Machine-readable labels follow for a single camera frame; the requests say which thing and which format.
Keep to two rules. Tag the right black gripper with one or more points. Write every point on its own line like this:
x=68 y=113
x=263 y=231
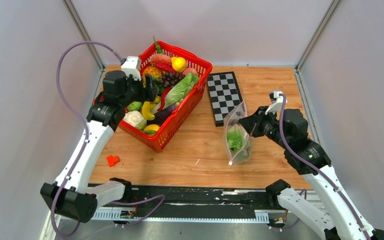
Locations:
x=251 y=123

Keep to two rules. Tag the purple eggplant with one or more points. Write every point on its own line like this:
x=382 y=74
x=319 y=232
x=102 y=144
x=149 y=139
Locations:
x=162 y=116

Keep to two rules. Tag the orange toy pineapple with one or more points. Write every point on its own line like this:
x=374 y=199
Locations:
x=156 y=75

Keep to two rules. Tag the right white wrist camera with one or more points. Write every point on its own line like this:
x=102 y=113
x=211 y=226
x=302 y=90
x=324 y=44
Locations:
x=277 y=100

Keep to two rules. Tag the yellow lemon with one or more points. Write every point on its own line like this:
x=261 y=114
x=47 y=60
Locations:
x=179 y=64

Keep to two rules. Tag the green lettuce head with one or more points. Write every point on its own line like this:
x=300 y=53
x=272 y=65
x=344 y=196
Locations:
x=239 y=145

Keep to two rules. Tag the black white checkerboard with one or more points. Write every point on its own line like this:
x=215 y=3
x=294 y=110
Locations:
x=224 y=94

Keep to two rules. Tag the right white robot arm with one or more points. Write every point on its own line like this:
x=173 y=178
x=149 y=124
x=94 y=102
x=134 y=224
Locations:
x=341 y=220

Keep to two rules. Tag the dark purple grapes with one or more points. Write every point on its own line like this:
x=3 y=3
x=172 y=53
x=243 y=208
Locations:
x=170 y=79

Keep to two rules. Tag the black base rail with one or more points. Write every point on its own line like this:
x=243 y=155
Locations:
x=177 y=204

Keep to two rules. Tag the yellow banana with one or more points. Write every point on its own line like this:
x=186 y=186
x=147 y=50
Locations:
x=146 y=110

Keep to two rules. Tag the small orange block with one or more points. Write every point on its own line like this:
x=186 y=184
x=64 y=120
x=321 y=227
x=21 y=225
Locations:
x=112 y=160

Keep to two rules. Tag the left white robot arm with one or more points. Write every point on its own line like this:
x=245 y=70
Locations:
x=86 y=159

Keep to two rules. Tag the white cauliflower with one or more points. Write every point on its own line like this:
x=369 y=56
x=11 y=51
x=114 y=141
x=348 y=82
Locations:
x=135 y=119

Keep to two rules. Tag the red chili pepper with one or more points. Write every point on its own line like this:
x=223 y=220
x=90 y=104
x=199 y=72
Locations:
x=164 y=67

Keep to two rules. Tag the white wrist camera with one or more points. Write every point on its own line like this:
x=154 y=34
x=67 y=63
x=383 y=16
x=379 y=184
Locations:
x=131 y=67
x=277 y=100

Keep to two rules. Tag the small green round cabbage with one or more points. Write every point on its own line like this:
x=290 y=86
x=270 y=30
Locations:
x=134 y=106

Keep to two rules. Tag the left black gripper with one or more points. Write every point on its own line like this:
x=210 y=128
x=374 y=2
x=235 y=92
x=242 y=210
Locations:
x=150 y=93

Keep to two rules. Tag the pink peach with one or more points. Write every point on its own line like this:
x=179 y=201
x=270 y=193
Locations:
x=190 y=70

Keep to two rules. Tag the green chili pepper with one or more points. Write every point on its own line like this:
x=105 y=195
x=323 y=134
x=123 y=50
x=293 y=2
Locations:
x=158 y=47

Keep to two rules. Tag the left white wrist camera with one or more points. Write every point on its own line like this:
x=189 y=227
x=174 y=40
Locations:
x=131 y=67

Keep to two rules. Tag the clear zip top bag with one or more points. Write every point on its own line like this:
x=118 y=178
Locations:
x=237 y=113

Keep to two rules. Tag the yellow mango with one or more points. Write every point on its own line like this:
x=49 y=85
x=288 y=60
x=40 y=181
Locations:
x=151 y=129

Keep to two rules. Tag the long green cabbage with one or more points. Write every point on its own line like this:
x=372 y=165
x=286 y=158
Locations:
x=181 y=89

